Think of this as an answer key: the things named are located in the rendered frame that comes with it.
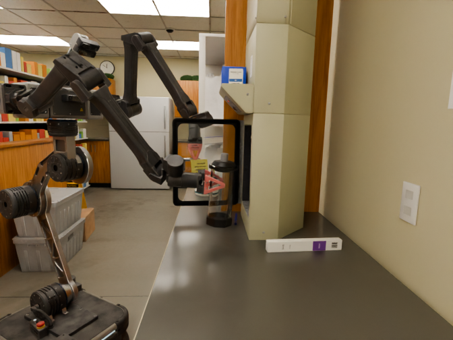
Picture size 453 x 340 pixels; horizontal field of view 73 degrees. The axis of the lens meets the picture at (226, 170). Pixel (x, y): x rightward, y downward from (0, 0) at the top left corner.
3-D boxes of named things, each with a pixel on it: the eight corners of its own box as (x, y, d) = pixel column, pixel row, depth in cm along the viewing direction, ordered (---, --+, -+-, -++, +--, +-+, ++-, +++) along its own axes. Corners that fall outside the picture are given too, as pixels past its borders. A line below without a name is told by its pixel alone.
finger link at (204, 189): (224, 173, 113) (199, 171, 113) (226, 177, 106) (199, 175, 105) (222, 191, 114) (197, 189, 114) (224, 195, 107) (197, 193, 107)
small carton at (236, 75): (243, 87, 116) (243, 71, 115) (242, 86, 111) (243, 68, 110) (229, 87, 117) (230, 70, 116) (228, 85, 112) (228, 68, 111)
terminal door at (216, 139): (238, 204, 144) (240, 119, 138) (172, 206, 139) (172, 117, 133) (237, 204, 145) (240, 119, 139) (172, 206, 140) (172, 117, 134)
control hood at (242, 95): (243, 115, 139) (244, 92, 137) (253, 112, 107) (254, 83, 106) (218, 114, 138) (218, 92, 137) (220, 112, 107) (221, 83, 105)
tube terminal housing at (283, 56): (292, 214, 148) (301, 48, 136) (314, 240, 116) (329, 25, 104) (240, 214, 147) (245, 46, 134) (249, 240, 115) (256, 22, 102)
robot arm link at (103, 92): (91, 71, 102) (67, 85, 95) (100, 65, 98) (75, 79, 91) (165, 168, 120) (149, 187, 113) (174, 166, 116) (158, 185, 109)
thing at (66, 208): (87, 217, 326) (85, 187, 321) (58, 239, 266) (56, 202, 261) (46, 216, 324) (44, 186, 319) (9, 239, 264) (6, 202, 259)
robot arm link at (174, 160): (161, 164, 118) (148, 179, 113) (160, 142, 110) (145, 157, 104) (188, 177, 116) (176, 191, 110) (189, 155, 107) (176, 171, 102)
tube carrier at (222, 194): (230, 216, 122) (236, 163, 118) (234, 226, 112) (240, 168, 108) (203, 214, 121) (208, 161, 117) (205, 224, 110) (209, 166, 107)
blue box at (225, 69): (243, 92, 135) (243, 70, 133) (245, 89, 125) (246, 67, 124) (220, 91, 134) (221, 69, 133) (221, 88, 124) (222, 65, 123)
